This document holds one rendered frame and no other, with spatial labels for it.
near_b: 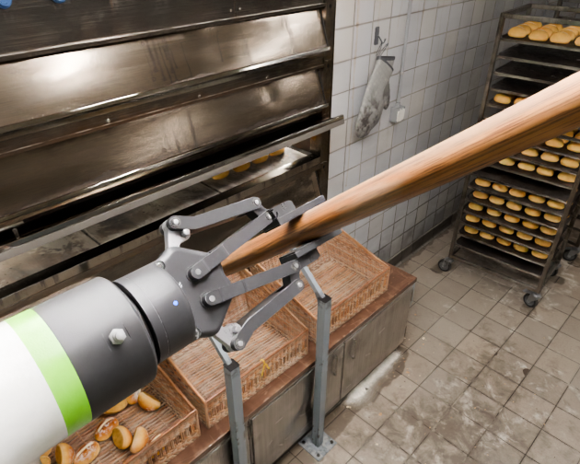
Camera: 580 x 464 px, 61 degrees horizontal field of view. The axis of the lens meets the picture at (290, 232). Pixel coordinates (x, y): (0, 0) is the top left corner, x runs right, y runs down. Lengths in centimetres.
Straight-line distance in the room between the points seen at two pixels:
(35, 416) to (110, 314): 8
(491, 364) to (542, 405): 34
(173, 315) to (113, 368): 6
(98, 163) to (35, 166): 20
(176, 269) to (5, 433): 17
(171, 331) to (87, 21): 140
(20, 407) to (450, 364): 290
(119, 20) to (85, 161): 46
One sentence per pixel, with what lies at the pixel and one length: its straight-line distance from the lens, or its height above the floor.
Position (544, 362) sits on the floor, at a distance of 336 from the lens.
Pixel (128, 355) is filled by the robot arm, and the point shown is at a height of 197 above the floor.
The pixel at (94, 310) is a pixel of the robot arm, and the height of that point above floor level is 200.
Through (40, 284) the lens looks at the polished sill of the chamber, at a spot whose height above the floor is 117.
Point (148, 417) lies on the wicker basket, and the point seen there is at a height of 59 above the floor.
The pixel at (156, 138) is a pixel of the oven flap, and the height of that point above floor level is 154.
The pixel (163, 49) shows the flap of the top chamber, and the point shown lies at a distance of 185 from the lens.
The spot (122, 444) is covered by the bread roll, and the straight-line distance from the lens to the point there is 200.
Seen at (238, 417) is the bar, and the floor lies 69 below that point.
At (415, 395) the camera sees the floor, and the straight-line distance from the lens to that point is 293.
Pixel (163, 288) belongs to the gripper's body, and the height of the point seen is 198.
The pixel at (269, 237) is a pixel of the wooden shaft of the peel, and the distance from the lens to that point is 55.
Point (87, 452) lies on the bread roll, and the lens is 202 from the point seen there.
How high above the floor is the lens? 222
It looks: 33 degrees down
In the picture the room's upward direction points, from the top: straight up
